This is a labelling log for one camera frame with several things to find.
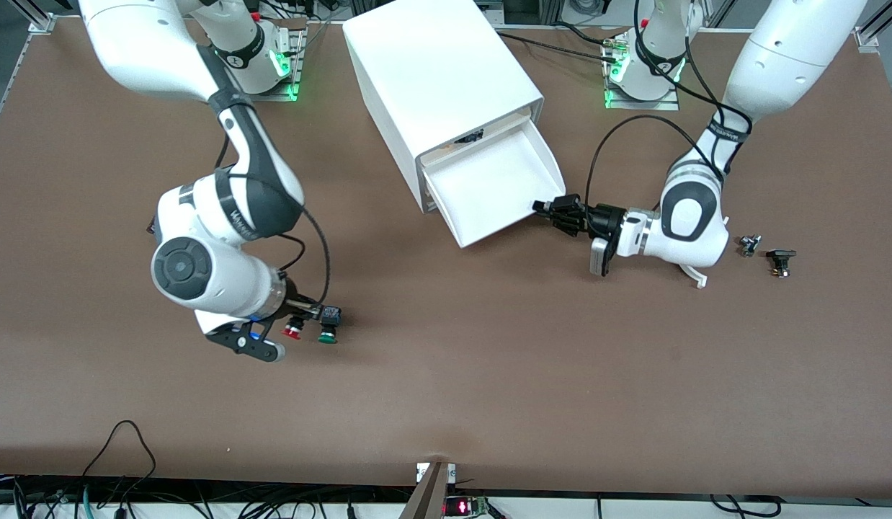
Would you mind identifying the green push button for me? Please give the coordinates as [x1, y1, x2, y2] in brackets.
[317, 306, 344, 345]

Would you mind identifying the aluminium profile bar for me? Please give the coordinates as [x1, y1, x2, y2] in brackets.
[398, 461, 456, 519]

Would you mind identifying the circuit board with red display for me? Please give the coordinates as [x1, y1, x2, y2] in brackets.
[444, 496, 491, 519]

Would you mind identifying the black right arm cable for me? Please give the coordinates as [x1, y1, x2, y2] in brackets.
[273, 205, 332, 307]

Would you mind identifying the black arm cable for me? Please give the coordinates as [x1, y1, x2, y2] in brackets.
[273, 205, 332, 307]
[585, 0, 751, 217]

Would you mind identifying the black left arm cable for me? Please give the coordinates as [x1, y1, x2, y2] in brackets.
[585, 0, 751, 217]

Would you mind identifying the black cable behind cabinet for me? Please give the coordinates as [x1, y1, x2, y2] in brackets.
[495, 22, 620, 64]

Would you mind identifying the black flat-cap push switch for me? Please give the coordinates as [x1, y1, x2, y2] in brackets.
[766, 249, 798, 280]

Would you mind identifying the black looped table-edge cable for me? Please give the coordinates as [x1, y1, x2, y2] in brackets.
[81, 420, 157, 498]

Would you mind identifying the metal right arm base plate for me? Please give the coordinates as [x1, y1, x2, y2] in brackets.
[223, 19, 308, 102]

